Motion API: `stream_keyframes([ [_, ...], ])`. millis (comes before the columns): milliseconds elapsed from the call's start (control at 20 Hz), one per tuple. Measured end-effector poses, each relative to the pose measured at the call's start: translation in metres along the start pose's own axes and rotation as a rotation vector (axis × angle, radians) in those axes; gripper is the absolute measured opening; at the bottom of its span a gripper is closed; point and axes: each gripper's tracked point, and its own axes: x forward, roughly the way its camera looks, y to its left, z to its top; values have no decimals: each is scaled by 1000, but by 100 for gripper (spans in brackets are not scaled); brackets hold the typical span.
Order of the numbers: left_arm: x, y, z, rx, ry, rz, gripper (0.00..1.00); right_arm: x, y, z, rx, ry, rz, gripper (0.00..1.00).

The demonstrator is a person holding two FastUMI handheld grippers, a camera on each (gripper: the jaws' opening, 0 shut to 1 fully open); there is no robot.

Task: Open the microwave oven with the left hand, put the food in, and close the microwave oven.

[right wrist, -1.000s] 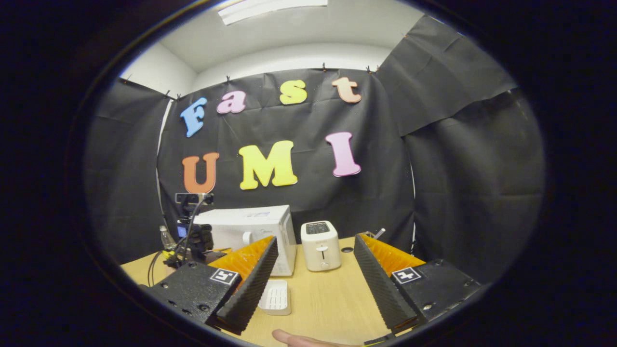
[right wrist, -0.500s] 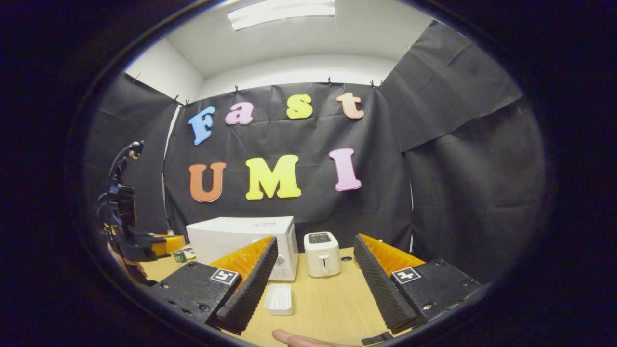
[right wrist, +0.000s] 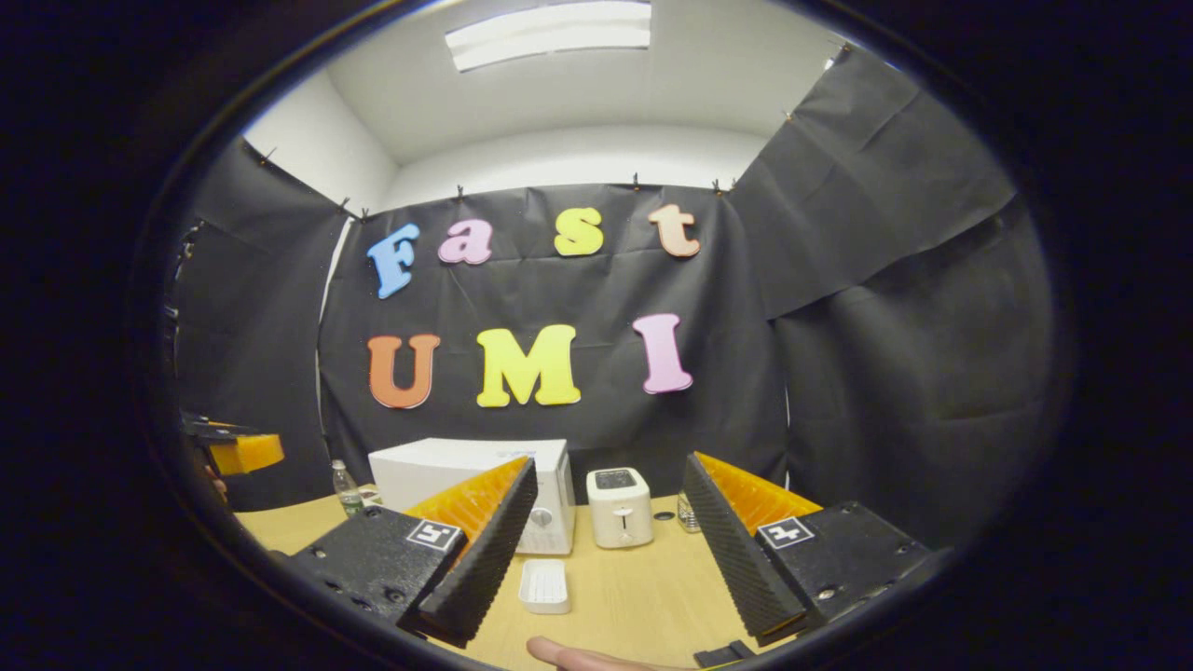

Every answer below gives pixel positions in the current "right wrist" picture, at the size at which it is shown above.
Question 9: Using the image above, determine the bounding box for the black backdrop cloth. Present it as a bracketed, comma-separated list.
[172, 47, 1059, 551]

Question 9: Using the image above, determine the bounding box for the large ceiling light panel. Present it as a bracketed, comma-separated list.
[445, 0, 651, 74]

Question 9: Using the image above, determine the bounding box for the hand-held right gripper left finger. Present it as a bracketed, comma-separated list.
[270, 455, 542, 650]

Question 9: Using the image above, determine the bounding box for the white toaster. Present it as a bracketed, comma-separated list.
[586, 467, 654, 549]

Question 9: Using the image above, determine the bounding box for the clear green-label water bottle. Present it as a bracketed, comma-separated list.
[332, 459, 365, 519]

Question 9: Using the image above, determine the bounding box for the white microwave oven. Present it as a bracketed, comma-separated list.
[368, 438, 577, 556]

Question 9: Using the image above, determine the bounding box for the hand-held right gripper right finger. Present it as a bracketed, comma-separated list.
[681, 451, 952, 649]

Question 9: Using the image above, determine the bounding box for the small white ribbed tray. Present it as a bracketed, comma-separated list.
[518, 558, 571, 615]

